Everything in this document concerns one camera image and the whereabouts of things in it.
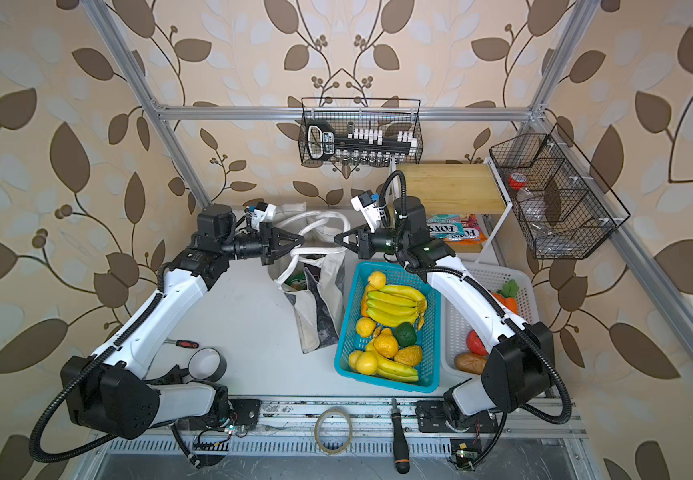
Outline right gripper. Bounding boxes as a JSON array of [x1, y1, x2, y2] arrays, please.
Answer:
[[337, 222, 409, 261]]

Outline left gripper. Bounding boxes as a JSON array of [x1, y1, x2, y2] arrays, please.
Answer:
[[214, 222, 300, 263]]

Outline cream canvas tote bag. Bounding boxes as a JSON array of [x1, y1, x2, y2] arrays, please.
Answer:
[[268, 203, 351, 354]]

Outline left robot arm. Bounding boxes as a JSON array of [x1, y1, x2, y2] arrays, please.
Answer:
[[28, 203, 306, 463]]

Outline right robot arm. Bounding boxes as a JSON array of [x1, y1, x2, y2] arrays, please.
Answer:
[[336, 191, 572, 430]]

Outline Fox's candy bag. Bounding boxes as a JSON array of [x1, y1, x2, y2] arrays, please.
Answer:
[[427, 214, 487, 245]]

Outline yellow pear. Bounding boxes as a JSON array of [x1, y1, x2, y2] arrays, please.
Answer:
[[367, 271, 387, 291]]

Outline banana bunch upper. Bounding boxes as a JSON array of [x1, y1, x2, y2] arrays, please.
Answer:
[[359, 285, 428, 328]]

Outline small yellow lemon left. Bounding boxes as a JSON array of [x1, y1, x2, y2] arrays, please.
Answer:
[[355, 317, 376, 338]]

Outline black socket tool set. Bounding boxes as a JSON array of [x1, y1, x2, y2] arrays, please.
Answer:
[[298, 120, 422, 166]]

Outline green bell pepper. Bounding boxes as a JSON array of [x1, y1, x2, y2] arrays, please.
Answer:
[[392, 322, 417, 348]]

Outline yellow textured fruit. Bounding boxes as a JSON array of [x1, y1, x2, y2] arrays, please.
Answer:
[[372, 330, 399, 359]]

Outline white wooden two-tier shelf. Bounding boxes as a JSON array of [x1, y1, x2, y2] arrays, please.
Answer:
[[391, 159, 513, 266]]

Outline yellow lemon bottom left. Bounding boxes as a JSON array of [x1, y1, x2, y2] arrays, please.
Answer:
[[348, 350, 379, 376]]

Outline black tape roll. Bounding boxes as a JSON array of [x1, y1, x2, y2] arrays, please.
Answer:
[[188, 347, 228, 382]]

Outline teal plastic basket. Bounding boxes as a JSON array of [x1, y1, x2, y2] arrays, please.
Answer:
[[334, 261, 441, 393]]

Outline banana lower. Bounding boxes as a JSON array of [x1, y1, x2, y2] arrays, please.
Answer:
[[367, 349, 419, 383]]

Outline white plastic basket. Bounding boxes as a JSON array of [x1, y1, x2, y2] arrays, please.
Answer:
[[439, 260, 540, 379]]

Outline red tomato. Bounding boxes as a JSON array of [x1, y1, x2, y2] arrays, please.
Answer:
[[466, 330, 488, 358]]

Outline brown potato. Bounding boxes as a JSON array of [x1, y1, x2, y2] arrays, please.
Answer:
[[454, 352, 487, 375]]

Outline orange carrot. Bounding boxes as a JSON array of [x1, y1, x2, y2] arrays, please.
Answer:
[[497, 279, 519, 314]]

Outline clear tape roll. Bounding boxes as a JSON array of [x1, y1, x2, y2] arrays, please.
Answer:
[[314, 407, 354, 456]]

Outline plastic bottle red cap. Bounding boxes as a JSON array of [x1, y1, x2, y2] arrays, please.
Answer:
[[507, 172, 553, 240]]

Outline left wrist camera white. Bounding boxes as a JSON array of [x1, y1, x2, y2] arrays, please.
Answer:
[[246, 201, 276, 231]]

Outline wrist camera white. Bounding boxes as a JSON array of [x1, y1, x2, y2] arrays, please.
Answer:
[[246, 201, 276, 231], [350, 190, 382, 233]]

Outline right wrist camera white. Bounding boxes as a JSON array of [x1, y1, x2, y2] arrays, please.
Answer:
[[350, 190, 382, 233]]

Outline black wire basket back wall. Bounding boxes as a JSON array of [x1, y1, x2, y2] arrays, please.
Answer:
[[298, 95, 423, 169]]

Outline black wire basket wall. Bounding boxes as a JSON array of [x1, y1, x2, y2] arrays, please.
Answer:
[[298, 95, 423, 169], [490, 124, 631, 260]]

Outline red handled screwdriver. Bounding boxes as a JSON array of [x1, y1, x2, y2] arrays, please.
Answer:
[[164, 339, 200, 350]]

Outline aluminium frame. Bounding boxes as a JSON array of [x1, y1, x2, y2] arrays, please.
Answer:
[[78, 0, 693, 480]]

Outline black handled screwdriver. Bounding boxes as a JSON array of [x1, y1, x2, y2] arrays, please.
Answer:
[[390, 398, 410, 474]]

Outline black wire basket right wall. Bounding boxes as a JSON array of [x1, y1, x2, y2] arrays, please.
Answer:
[[490, 124, 631, 260]]

